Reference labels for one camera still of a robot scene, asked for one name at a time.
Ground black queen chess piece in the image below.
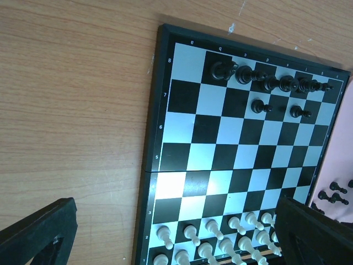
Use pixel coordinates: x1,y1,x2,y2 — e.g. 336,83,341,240
262,75,282,92

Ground black white chessboard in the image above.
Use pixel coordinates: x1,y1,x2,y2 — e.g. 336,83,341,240
132,24,350,264

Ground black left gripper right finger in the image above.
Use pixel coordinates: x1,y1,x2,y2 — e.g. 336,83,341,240
275,197,352,264

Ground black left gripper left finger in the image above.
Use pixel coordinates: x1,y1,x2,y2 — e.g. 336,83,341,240
1,197,78,264

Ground white back rank pieces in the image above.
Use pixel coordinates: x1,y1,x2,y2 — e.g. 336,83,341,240
150,236,269,264

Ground black pawn on board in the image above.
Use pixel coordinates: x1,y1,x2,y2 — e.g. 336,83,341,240
290,105,312,118
251,99,273,114

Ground pink plastic tray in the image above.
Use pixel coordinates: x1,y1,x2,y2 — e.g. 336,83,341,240
310,78,352,223

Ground black bishop chess piece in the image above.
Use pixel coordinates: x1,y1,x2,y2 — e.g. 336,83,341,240
298,78,334,93
235,66,268,84

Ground black king chess piece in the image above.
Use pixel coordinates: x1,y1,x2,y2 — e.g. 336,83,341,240
279,75,299,92

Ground black knight chess piece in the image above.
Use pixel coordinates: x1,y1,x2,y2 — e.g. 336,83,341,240
210,61,239,81

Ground white pawn row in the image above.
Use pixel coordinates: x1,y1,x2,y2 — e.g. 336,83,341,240
173,212,275,246

